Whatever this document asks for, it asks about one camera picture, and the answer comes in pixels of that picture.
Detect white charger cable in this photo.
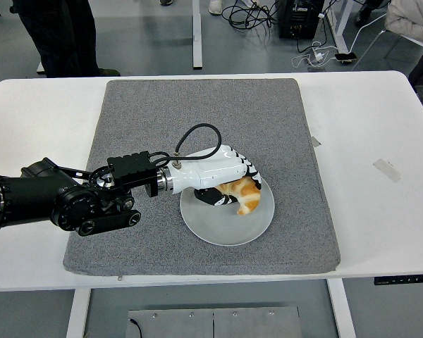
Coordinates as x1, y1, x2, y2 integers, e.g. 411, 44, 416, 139
290, 41, 336, 70

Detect white desk leg with foot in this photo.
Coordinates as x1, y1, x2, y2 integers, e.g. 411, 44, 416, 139
191, 0, 203, 70

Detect black table control panel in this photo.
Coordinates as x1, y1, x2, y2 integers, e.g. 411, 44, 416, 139
374, 273, 423, 286

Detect clear tape strip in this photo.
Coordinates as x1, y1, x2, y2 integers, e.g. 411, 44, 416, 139
372, 158, 402, 183

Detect pale blue round plate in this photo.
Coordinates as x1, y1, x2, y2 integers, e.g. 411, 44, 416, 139
180, 147, 276, 246

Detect croissant bread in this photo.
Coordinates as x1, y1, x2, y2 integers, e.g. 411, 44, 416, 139
216, 177, 262, 216

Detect white table leg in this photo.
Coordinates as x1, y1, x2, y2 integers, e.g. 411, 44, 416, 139
326, 279, 357, 338
66, 288, 92, 338

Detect black computer case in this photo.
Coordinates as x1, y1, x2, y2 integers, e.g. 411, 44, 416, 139
276, 0, 327, 39

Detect grey metal plate with screws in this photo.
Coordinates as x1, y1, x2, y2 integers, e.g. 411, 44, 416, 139
125, 306, 303, 338

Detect black phone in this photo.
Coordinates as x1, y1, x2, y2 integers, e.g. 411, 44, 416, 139
333, 51, 358, 65

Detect beige padded jacket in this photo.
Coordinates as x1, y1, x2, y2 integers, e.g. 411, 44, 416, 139
384, 0, 423, 45

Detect tangled black cables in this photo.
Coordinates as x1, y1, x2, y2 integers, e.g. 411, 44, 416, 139
221, 0, 281, 29

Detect grey fabric mat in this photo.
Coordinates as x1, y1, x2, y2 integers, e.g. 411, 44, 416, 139
63, 77, 341, 277

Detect white slanted desk leg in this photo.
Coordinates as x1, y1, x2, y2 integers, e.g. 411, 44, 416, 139
326, 0, 350, 54

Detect grey chair leg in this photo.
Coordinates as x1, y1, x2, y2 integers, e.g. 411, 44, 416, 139
352, 30, 388, 71

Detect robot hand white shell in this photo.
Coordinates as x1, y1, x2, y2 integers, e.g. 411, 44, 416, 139
167, 144, 264, 208

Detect person's legs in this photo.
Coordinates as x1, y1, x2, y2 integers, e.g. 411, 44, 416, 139
12, 0, 102, 78

